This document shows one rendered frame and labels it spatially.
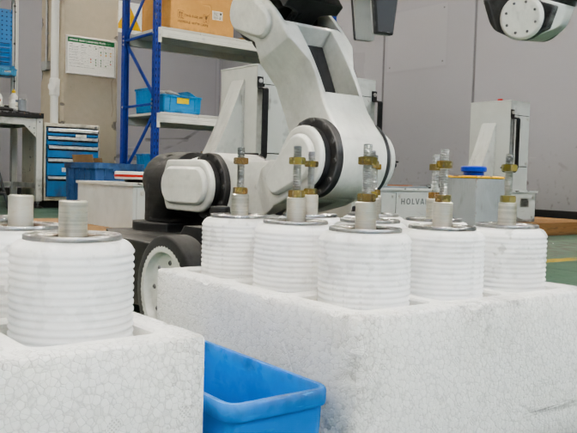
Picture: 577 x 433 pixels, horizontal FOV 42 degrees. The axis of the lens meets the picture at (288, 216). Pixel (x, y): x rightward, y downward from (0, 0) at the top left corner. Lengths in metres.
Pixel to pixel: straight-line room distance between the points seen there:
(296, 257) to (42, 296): 0.34
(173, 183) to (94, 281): 1.09
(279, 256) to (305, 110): 0.57
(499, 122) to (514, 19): 3.26
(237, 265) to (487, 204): 0.44
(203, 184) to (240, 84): 1.88
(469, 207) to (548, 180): 5.60
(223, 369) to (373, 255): 0.21
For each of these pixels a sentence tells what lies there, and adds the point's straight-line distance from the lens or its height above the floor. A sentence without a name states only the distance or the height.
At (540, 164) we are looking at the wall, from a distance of 6.81.
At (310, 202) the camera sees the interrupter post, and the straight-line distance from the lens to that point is 1.02.
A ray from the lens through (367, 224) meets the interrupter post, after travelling 0.76.
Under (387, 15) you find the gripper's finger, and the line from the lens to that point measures 0.77.
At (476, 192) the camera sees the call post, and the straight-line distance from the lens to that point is 1.15.
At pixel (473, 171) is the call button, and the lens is 1.18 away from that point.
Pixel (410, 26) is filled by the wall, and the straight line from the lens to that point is 7.95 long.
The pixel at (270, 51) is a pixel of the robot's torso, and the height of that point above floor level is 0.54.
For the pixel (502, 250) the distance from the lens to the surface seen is 0.90.
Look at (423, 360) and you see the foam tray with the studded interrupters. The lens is 0.74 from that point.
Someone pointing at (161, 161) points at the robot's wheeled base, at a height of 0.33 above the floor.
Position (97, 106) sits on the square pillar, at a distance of 7.37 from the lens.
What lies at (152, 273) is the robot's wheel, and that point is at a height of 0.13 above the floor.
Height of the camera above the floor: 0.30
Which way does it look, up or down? 3 degrees down
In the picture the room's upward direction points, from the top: 2 degrees clockwise
